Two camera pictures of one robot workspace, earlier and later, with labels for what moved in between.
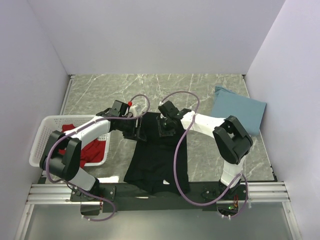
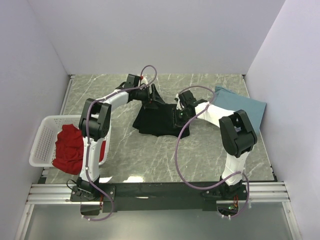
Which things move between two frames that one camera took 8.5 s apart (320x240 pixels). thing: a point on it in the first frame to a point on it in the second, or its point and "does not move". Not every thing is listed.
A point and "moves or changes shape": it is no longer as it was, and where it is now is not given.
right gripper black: [162, 132] to [176, 122]
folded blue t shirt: [248, 112] does not move
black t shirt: [150, 164] moves or changes shape
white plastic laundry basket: [50, 123] does not move
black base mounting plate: [150, 197] does not move
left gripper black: [136, 133] to [149, 103]
